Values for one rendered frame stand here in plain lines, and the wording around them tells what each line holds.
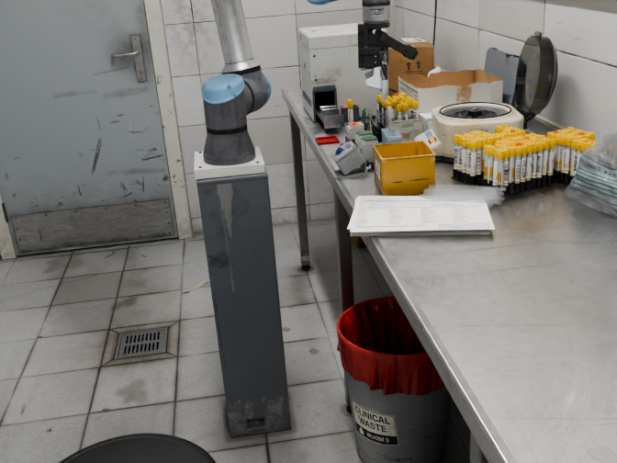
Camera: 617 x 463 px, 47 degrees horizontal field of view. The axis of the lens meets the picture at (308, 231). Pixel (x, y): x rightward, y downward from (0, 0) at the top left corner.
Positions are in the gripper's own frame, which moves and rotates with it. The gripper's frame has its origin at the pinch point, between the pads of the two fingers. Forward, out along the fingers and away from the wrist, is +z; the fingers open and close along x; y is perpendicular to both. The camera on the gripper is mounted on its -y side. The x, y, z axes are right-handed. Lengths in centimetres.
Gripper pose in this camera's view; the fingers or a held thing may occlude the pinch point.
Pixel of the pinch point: (385, 96)
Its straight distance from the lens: 200.6
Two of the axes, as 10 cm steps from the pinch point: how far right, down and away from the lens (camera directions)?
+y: -10.0, 0.2, 0.8
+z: 0.5, 9.3, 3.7
